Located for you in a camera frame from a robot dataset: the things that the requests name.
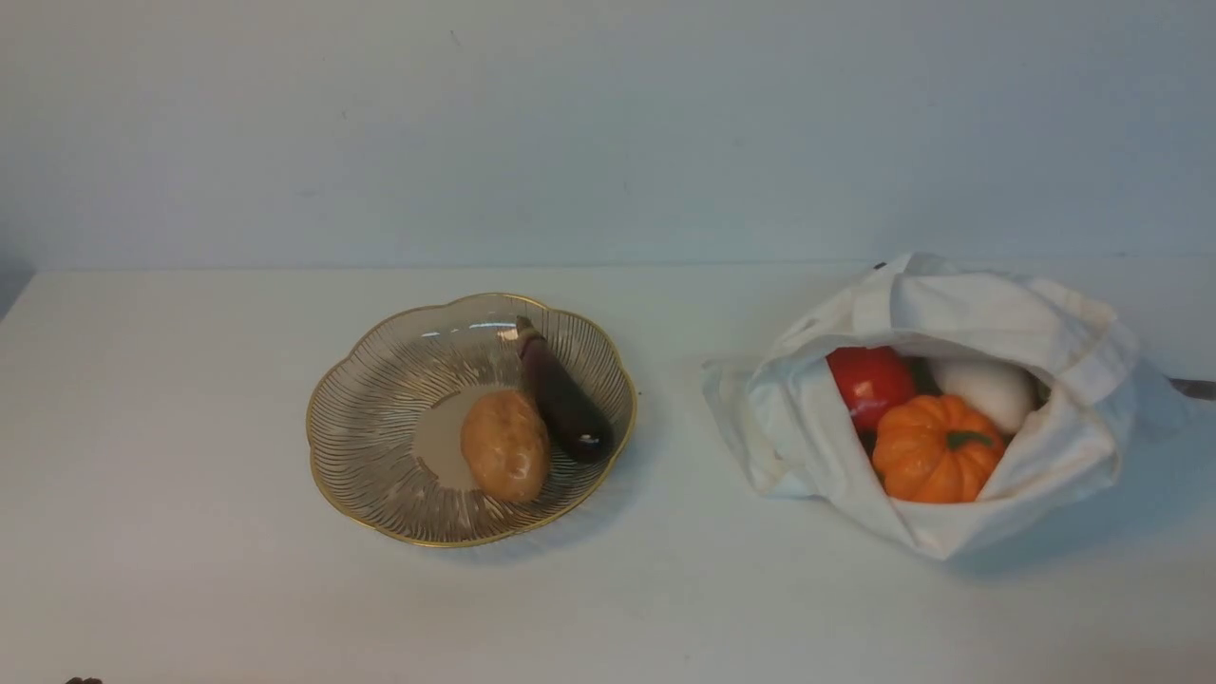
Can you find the red tomato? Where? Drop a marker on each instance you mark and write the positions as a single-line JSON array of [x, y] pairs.
[[871, 382]]

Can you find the brown potato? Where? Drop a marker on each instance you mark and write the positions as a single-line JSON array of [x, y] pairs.
[[506, 446]]

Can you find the white cloth bag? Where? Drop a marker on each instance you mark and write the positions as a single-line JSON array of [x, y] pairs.
[[783, 420]]

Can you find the small orange pumpkin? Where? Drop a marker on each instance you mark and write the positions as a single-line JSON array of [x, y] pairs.
[[936, 449]]

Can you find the white egg-shaped vegetable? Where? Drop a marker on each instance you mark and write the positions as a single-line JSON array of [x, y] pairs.
[[1002, 392]]

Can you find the gold-rimmed glass bowl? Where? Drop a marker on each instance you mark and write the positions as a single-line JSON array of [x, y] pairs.
[[383, 425]]

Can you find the dark purple eggplant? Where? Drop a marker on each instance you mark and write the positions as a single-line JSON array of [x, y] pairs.
[[578, 427]]

